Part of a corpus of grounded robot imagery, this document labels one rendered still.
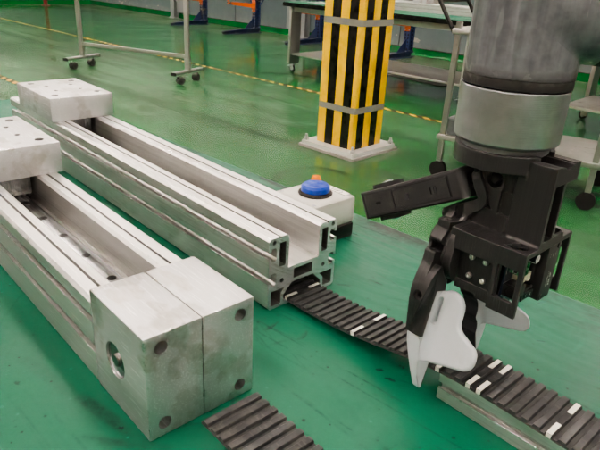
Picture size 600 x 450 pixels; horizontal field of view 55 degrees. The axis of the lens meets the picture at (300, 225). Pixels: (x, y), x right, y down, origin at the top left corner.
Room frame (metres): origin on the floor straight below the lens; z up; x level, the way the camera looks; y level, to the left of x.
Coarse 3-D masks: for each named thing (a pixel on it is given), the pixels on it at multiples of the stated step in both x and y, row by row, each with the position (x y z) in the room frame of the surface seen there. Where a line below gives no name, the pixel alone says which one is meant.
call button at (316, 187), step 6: (312, 180) 0.76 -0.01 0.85; (318, 180) 0.76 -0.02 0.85; (306, 186) 0.73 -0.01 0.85; (312, 186) 0.73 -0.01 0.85; (318, 186) 0.73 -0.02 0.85; (324, 186) 0.74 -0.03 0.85; (306, 192) 0.73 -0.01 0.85; (312, 192) 0.72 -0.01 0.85; (318, 192) 0.72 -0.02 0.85; (324, 192) 0.73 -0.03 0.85
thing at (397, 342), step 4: (404, 332) 0.47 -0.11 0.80; (396, 336) 0.46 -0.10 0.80; (400, 336) 0.46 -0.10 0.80; (404, 336) 0.47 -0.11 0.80; (388, 340) 0.46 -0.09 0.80; (392, 340) 0.45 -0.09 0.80; (396, 340) 0.46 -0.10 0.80; (400, 340) 0.46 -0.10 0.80; (404, 340) 0.45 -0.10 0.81; (384, 344) 0.45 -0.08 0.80; (388, 344) 0.45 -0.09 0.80; (392, 344) 0.45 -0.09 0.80; (396, 344) 0.45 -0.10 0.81; (400, 344) 0.45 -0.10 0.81; (404, 344) 0.45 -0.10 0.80; (384, 348) 0.45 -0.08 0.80; (388, 348) 0.44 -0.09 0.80; (392, 348) 0.44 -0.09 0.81; (396, 348) 0.44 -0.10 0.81; (400, 348) 0.44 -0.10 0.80; (392, 352) 0.44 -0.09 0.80
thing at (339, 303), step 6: (336, 300) 0.55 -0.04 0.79; (342, 300) 0.55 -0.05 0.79; (348, 300) 0.55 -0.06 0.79; (318, 306) 0.53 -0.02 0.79; (324, 306) 0.53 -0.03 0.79; (330, 306) 0.54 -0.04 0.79; (336, 306) 0.53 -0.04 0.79; (342, 306) 0.53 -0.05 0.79; (312, 312) 0.52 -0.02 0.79; (318, 312) 0.52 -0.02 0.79; (324, 312) 0.52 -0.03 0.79; (330, 312) 0.52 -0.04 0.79; (318, 318) 0.51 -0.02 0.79
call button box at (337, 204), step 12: (288, 192) 0.74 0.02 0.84; (300, 192) 0.74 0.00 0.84; (336, 192) 0.75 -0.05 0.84; (312, 204) 0.70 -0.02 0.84; (324, 204) 0.70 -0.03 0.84; (336, 204) 0.71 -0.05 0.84; (348, 204) 0.73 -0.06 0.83; (336, 216) 0.72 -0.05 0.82; (348, 216) 0.73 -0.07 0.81; (348, 228) 0.74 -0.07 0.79
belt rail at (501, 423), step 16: (448, 384) 0.40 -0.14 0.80; (448, 400) 0.40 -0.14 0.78; (464, 400) 0.39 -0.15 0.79; (480, 400) 0.38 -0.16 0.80; (480, 416) 0.38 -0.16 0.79; (496, 416) 0.37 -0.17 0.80; (512, 416) 0.36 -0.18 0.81; (496, 432) 0.36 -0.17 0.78; (512, 432) 0.36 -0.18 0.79; (528, 432) 0.35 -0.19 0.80; (528, 448) 0.34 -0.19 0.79; (544, 448) 0.34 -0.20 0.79; (560, 448) 0.33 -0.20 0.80
